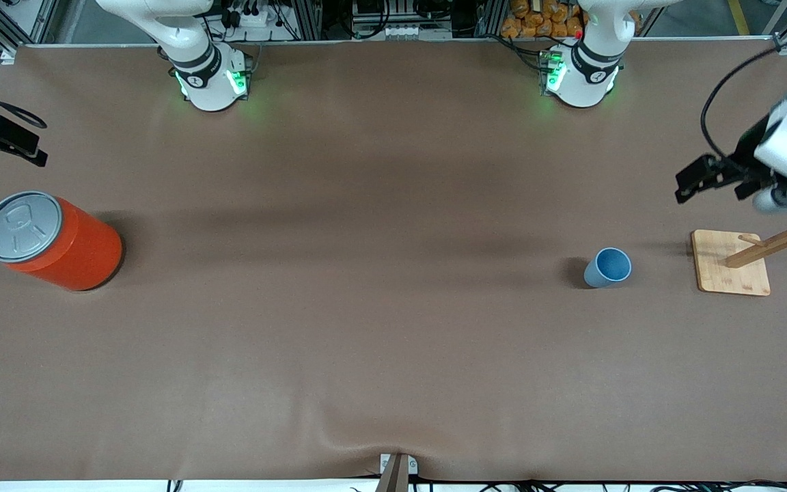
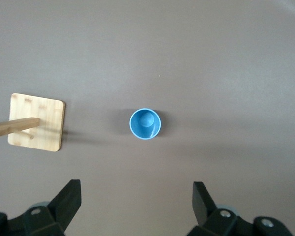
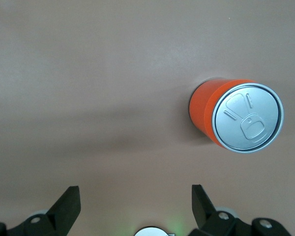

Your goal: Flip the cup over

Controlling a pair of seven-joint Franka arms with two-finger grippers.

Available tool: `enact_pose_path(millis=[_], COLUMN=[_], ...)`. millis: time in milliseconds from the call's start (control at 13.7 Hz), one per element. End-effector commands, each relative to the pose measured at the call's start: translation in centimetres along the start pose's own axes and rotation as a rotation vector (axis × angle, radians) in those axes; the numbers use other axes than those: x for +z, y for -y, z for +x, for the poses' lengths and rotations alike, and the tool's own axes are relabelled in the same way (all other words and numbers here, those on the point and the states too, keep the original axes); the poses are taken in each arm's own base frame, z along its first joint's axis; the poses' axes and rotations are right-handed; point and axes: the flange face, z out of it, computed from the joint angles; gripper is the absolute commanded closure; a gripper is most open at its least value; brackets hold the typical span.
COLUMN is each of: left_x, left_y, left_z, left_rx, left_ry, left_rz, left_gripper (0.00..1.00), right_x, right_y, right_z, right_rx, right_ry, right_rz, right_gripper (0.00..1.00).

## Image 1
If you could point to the white terminal block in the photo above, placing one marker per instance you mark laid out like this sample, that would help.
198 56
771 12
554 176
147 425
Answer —
407 31

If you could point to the grey metal camera bracket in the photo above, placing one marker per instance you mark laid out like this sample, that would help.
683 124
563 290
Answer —
395 471

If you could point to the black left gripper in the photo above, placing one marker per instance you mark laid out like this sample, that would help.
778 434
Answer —
751 145

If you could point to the light blue plastic cup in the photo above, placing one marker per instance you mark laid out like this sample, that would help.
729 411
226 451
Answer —
609 268

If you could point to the wooden cup rack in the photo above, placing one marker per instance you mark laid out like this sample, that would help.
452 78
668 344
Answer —
732 266

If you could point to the orange can with grey lid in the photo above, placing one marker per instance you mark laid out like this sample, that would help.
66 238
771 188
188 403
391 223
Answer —
72 249

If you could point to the brown table mat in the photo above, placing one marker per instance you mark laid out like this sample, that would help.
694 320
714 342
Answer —
393 342

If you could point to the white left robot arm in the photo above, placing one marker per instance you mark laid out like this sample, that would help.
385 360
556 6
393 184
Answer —
585 82

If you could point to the white power strip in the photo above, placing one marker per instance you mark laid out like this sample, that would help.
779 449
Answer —
253 17

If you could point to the bag of orange items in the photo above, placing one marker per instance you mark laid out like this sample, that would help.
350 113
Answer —
544 20

